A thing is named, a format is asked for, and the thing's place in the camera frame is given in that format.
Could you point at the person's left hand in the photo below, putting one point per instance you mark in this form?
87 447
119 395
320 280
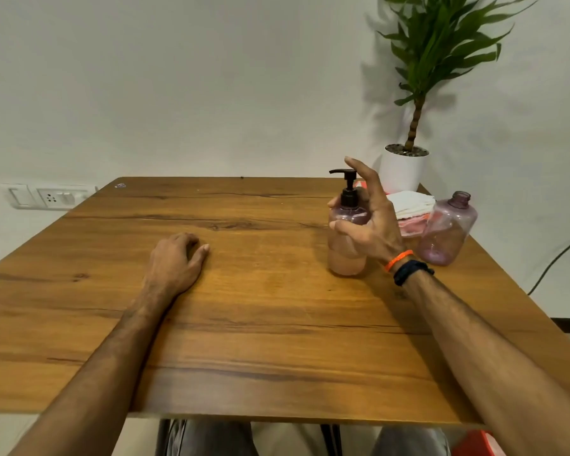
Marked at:
173 265

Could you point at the stack of white tissues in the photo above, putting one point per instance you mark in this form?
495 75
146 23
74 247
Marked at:
411 204

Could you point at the white plant pot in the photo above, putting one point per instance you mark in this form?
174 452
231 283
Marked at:
401 175

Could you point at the pink bottle with liquid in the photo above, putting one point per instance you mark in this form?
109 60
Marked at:
344 256

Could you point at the orange white plastic tissue pack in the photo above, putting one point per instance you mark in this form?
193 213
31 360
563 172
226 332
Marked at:
411 227

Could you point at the orange thread wristband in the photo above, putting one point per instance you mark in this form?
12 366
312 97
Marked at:
399 258

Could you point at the person's right hand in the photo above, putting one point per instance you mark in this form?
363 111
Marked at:
382 232

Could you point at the white wall socket plate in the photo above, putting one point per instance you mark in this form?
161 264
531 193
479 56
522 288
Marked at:
52 197

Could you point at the pink plastic bottle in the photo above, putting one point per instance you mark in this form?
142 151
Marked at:
444 232

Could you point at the person's right forearm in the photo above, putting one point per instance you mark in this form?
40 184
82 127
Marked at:
503 365

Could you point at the red plastic bin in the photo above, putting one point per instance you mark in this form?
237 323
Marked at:
475 446

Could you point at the grey trousers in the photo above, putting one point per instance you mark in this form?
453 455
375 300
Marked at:
209 441

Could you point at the black braided wristband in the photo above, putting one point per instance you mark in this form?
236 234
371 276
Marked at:
411 270

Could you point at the person's left forearm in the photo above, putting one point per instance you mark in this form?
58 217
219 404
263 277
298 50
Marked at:
90 384

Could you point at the green potted plant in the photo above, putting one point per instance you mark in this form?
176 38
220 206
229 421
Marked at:
437 37

